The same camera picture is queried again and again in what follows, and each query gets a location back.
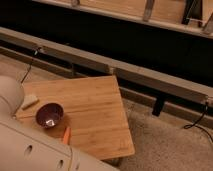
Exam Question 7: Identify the dark purple bowl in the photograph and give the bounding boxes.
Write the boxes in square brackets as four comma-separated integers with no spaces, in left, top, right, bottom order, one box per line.
[35,103,64,129]

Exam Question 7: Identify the grey metal rail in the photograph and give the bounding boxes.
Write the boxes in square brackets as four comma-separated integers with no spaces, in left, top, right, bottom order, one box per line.
[0,27,213,107]

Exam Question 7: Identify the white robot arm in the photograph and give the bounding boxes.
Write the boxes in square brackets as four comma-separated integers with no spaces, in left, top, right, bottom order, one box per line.
[0,76,119,171]

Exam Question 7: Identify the orange carrot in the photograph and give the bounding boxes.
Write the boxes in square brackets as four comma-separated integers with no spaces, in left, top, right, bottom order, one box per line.
[62,126,71,145]

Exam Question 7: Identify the black cable left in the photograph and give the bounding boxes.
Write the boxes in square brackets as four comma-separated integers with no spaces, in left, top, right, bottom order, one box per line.
[20,46,44,84]

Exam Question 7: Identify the black cable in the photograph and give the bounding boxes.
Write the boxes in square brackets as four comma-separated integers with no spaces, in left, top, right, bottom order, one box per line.
[182,101,213,143]
[20,46,44,84]

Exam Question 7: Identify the black cable right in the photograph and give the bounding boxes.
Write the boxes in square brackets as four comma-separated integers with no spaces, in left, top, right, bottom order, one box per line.
[182,101,213,143]

